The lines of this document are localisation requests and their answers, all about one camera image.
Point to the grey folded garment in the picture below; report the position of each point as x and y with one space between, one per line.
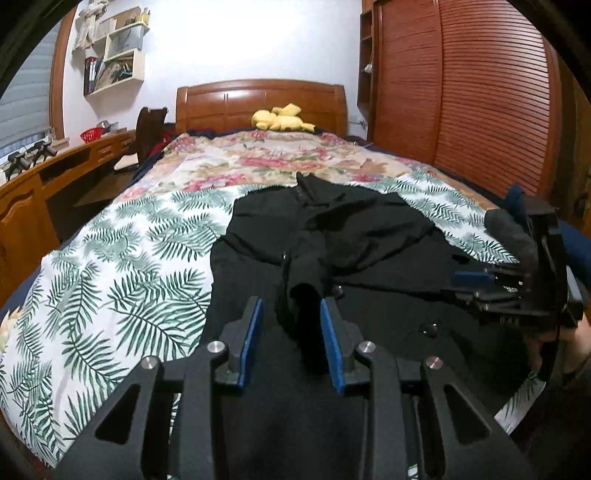
508 228

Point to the black clamp device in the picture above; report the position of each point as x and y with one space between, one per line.
18 164
42 151

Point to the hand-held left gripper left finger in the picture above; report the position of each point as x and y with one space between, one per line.
251 341

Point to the wooden door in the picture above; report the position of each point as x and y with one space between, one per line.
577 138

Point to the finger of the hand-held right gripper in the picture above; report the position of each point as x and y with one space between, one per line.
471 278
485 304

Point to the wooden headboard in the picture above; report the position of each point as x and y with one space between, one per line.
221 104

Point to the wooden window frame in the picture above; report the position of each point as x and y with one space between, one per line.
57 92

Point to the red basket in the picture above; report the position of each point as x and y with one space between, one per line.
91 135

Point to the black coat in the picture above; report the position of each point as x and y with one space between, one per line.
369 240

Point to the dark wooden chair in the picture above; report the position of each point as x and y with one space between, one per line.
150 129

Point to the tied beige curtain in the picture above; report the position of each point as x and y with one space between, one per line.
87 27

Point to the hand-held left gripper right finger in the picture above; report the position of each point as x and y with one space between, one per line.
331 344

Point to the yellow plush toy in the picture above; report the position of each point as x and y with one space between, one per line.
277 120

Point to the white wall shelf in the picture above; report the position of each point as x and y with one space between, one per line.
138 69

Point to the row of files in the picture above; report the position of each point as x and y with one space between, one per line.
108 74

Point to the grey bag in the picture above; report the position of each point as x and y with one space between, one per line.
125 39

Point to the metal bowl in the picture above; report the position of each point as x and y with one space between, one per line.
105 124

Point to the grey window blind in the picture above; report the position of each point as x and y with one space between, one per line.
27 101

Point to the blue folded garment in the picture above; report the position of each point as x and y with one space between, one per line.
515 198

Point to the bed with leaf-print sheet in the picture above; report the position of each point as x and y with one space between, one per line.
115 277

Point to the person's right hand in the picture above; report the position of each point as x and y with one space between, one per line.
577 341

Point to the floral quilt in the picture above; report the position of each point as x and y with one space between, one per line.
258 157

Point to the wooden desk cabinet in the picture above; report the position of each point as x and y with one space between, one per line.
23 217

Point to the wooden louvered wardrobe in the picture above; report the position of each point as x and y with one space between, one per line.
485 92

